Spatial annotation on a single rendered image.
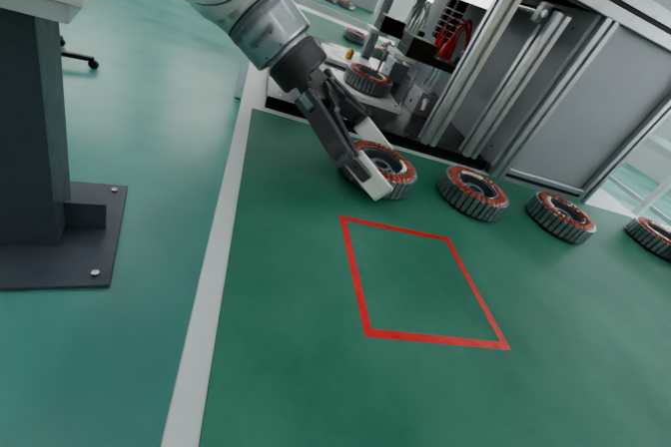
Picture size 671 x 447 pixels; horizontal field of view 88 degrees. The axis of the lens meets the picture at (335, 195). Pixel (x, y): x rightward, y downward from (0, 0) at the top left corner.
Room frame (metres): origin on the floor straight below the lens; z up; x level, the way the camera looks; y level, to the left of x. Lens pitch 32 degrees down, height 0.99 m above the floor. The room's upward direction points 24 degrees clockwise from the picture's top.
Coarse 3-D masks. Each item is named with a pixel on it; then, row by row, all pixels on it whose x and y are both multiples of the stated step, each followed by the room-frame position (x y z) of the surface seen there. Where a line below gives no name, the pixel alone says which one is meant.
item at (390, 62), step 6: (390, 60) 1.08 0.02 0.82; (396, 60) 1.08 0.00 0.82; (384, 66) 1.11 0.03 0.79; (390, 66) 1.06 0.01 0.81; (396, 66) 1.05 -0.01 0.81; (402, 66) 1.06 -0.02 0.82; (408, 66) 1.07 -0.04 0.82; (384, 72) 1.09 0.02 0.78; (390, 72) 1.05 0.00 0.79; (396, 72) 1.06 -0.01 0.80; (402, 72) 1.06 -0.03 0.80; (390, 78) 1.05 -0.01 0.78; (396, 78) 1.06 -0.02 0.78; (402, 78) 1.07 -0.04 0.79
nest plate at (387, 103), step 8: (336, 72) 0.84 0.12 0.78; (344, 80) 0.80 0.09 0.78; (352, 88) 0.77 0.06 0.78; (360, 96) 0.74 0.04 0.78; (368, 96) 0.76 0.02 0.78; (368, 104) 0.75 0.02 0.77; (376, 104) 0.75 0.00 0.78; (384, 104) 0.76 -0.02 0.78; (392, 104) 0.78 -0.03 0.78; (392, 112) 0.77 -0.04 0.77
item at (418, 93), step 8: (416, 88) 0.86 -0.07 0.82; (424, 88) 0.87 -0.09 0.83; (408, 96) 0.88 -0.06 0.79; (416, 96) 0.84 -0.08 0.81; (424, 96) 0.83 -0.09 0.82; (432, 96) 0.84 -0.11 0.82; (408, 104) 0.86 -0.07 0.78; (416, 104) 0.83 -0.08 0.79; (432, 104) 0.84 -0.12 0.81; (416, 112) 0.83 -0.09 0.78; (424, 112) 0.84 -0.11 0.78
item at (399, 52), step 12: (408, 36) 0.83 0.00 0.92; (396, 48) 0.86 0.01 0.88; (408, 48) 0.80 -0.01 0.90; (420, 48) 0.81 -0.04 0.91; (432, 48) 0.82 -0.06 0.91; (408, 60) 0.81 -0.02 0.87; (420, 60) 0.81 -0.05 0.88; (432, 60) 0.82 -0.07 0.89; (432, 72) 0.89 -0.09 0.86; (432, 84) 0.85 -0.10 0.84
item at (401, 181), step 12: (360, 144) 0.49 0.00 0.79; (372, 144) 0.51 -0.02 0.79; (372, 156) 0.50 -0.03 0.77; (384, 156) 0.50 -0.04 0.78; (396, 156) 0.51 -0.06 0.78; (384, 168) 0.48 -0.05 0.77; (396, 168) 0.49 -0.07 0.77; (408, 168) 0.48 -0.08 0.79; (396, 180) 0.43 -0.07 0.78; (408, 180) 0.45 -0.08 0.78; (396, 192) 0.43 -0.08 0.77; (408, 192) 0.46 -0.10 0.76
